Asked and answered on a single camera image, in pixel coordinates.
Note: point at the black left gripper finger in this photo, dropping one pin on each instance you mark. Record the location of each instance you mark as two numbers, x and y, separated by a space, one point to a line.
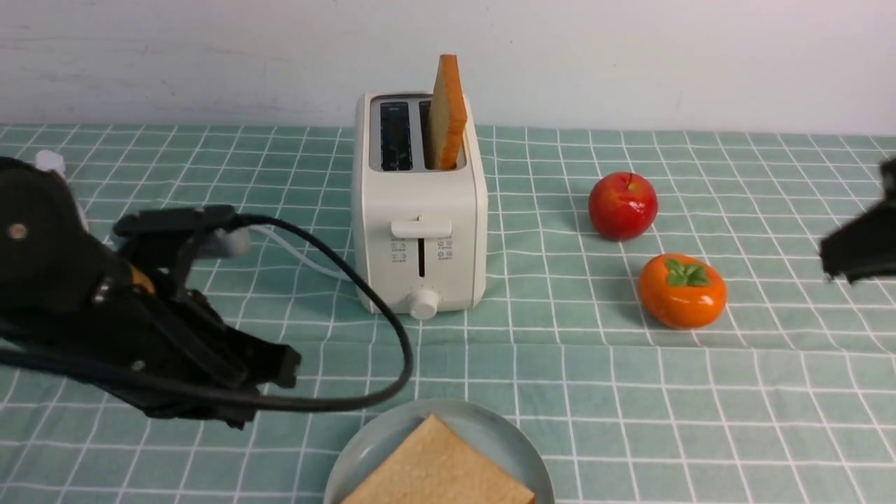
235 414
264 362

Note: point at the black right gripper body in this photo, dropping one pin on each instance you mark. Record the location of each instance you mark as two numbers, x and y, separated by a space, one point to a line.
864 247

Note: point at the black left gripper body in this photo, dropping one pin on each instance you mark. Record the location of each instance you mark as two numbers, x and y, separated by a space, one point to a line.
155 325

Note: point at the toast slice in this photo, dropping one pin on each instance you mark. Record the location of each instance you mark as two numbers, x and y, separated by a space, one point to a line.
448 115
436 465

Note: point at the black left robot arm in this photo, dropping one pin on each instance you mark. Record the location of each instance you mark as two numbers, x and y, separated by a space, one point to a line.
65 293

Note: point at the orange persimmon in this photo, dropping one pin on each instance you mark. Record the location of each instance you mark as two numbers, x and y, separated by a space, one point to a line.
681 292

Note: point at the white two-slot toaster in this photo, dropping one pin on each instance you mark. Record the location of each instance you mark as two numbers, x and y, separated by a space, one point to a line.
420 234

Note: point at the green checkered tablecloth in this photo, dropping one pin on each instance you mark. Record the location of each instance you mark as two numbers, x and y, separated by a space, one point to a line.
787 398

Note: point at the light green plate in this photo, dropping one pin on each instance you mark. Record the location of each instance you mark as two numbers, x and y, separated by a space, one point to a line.
495 437

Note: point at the red apple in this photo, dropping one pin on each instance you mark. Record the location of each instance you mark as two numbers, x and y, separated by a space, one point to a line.
622 206

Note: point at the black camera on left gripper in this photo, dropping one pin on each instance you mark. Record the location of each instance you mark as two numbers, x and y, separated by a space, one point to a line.
163 244

